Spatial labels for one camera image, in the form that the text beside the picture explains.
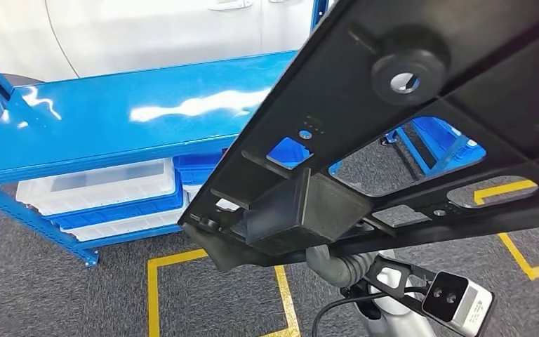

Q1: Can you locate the yellow floor tape square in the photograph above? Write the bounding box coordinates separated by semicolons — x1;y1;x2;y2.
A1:
473;178;539;282
146;249;300;337

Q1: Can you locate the white car door handle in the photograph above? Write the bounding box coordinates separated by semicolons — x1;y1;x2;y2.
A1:
208;0;255;11

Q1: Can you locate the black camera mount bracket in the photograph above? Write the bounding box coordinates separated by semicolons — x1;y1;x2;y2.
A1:
341;254;438;317

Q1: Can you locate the black plastic frame part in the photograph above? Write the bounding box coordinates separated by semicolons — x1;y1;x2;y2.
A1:
178;0;539;273

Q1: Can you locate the black camera cable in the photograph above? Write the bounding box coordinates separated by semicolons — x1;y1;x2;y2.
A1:
311;288;431;337

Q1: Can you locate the white car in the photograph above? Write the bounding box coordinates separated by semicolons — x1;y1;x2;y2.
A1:
0;0;319;82

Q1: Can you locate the blue metal shelf rack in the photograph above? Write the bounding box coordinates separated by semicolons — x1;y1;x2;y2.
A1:
0;0;331;270

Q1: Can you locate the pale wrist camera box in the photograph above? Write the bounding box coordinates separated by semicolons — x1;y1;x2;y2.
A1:
420;271;497;337

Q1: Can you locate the blue wheeled rack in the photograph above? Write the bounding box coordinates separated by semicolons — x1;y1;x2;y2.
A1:
380;116;486;180

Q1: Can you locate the white plastic bin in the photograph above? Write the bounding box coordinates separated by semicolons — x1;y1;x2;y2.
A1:
15;158;178;217
62;204;192;243

